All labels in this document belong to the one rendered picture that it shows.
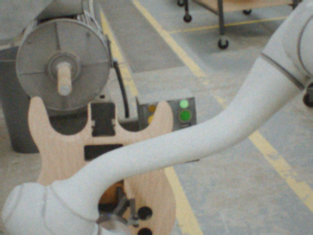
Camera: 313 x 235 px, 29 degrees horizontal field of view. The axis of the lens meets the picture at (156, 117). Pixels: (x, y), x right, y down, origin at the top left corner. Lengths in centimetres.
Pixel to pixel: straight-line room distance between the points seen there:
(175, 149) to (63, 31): 68
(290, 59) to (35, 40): 80
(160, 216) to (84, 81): 44
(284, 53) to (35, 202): 49
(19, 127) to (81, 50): 288
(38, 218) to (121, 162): 17
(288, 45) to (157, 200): 59
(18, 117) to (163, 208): 306
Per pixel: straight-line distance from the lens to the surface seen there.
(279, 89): 106
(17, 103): 441
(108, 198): 145
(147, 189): 145
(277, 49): 106
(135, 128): 181
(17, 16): 134
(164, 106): 140
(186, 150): 105
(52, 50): 164
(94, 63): 165
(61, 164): 142
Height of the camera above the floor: 164
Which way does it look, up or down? 20 degrees down
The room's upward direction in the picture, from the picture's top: 6 degrees counter-clockwise
